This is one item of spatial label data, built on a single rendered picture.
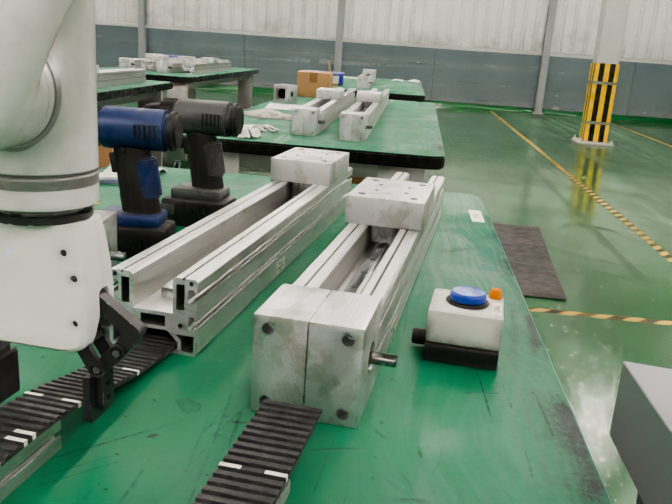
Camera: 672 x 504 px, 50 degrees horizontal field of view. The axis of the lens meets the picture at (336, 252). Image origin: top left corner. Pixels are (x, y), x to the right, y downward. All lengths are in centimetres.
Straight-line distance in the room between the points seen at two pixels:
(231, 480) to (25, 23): 32
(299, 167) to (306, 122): 137
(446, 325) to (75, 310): 40
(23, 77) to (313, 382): 35
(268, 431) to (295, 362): 9
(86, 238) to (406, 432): 32
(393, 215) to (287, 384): 42
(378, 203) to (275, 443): 52
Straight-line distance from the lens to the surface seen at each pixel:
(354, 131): 259
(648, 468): 63
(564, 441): 70
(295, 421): 60
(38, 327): 59
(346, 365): 64
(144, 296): 82
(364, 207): 102
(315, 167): 128
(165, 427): 66
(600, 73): 1080
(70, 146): 55
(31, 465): 61
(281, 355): 65
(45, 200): 55
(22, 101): 47
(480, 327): 79
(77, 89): 54
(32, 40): 46
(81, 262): 56
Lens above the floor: 111
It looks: 16 degrees down
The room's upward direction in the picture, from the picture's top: 4 degrees clockwise
